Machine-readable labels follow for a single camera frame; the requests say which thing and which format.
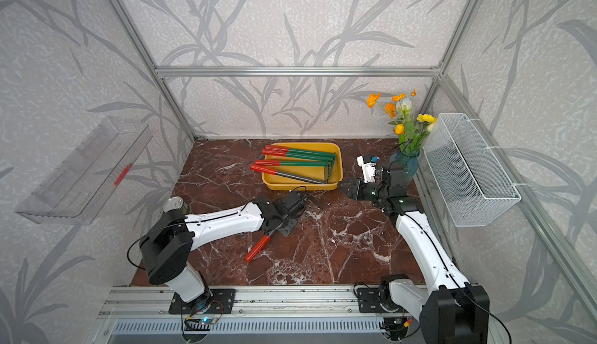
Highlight green small hoe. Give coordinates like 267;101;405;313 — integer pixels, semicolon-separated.
261;149;336;163
261;145;336;160
251;160;334;182

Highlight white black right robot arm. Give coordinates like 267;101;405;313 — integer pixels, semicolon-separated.
342;161;490;343

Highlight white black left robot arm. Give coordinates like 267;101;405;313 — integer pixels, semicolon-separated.
135;191;308;308

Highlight yellow plastic storage box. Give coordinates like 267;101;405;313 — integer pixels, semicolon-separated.
259;142;343;191

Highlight blue glass vase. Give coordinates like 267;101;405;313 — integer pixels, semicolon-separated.
390;151;419;182

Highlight orange yellow artificial flowers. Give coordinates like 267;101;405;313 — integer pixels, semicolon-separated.
366;89;438;157

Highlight upright metal tin can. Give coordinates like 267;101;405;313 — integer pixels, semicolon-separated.
163;196;190;215

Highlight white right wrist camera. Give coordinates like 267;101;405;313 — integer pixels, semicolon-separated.
357;154;379;183

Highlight white wire mesh basket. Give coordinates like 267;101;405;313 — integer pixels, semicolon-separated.
423;113;521;228

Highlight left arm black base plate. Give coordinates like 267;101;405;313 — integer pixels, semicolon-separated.
168;288;236;316

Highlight aluminium front rail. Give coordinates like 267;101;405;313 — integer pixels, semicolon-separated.
98;284;362;319

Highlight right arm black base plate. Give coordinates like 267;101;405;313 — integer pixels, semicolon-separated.
352;283;408;314

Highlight clear plastic wall shelf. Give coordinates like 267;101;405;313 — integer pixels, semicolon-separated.
16;117;152;226

